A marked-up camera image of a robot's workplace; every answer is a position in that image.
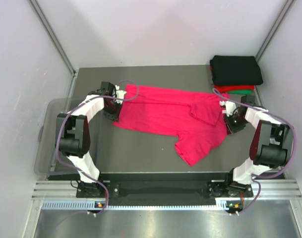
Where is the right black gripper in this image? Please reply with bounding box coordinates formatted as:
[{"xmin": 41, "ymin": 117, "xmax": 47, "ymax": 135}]
[{"xmin": 223, "ymin": 111, "xmax": 249, "ymax": 135}]

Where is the pink t shirt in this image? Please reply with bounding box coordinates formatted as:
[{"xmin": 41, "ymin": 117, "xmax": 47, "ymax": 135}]
[{"xmin": 114, "ymin": 84, "xmax": 227, "ymax": 166}]

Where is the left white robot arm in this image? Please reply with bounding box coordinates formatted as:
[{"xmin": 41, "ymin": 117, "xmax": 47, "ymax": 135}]
[{"xmin": 55, "ymin": 82, "xmax": 126, "ymax": 197}]

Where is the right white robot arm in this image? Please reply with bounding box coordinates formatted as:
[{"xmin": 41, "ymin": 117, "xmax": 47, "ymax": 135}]
[{"xmin": 220, "ymin": 95, "xmax": 293, "ymax": 196}]

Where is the green folded t shirt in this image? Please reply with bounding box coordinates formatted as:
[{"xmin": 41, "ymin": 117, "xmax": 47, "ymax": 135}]
[{"xmin": 210, "ymin": 81, "xmax": 252, "ymax": 96}]

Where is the red folded t shirt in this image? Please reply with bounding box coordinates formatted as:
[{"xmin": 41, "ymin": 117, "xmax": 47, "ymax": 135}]
[{"xmin": 209, "ymin": 64, "xmax": 255, "ymax": 93}]

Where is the black folded t shirt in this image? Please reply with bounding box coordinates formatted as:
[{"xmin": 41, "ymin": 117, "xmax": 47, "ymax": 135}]
[{"xmin": 210, "ymin": 55, "xmax": 263, "ymax": 86}]

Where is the clear plastic bin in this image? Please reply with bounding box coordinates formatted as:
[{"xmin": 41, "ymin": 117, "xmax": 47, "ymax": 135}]
[{"xmin": 34, "ymin": 98, "xmax": 104, "ymax": 176}]

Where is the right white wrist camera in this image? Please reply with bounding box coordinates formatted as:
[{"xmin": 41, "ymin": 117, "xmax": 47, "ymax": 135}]
[{"xmin": 219, "ymin": 101, "xmax": 237, "ymax": 117}]

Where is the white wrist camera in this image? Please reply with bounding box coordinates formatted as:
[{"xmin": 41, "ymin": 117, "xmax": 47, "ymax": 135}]
[
  {"xmin": 219, "ymin": 101, "xmax": 237, "ymax": 117},
  {"xmin": 115, "ymin": 85, "xmax": 126, "ymax": 105}
]

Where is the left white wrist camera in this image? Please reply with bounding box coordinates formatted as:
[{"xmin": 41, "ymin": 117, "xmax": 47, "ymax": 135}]
[{"xmin": 115, "ymin": 85, "xmax": 126, "ymax": 105}]

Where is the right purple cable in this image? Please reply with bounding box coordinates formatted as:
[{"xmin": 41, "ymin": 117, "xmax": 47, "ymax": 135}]
[{"xmin": 212, "ymin": 87, "xmax": 297, "ymax": 215}]

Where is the purple cable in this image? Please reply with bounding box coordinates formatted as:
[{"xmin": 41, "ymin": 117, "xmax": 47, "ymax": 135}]
[
  {"xmin": 55, "ymin": 79, "xmax": 140, "ymax": 216},
  {"xmin": 212, "ymin": 87, "xmax": 297, "ymax": 215}
]

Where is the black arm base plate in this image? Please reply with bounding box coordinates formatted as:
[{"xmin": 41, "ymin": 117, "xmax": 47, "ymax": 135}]
[{"xmin": 99, "ymin": 172, "xmax": 253, "ymax": 198}]

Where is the grey slotted cable duct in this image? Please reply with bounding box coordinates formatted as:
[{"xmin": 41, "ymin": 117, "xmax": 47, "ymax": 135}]
[{"xmin": 42, "ymin": 200, "xmax": 242, "ymax": 212}]

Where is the aluminium frame rail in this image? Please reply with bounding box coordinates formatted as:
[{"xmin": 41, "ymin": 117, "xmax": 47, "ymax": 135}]
[{"xmin": 32, "ymin": 179, "xmax": 302, "ymax": 200}]

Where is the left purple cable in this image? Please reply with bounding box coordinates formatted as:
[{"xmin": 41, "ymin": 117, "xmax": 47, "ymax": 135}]
[{"xmin": 55, "ymin": 79, "xmax": 140, "ymax": 216}]

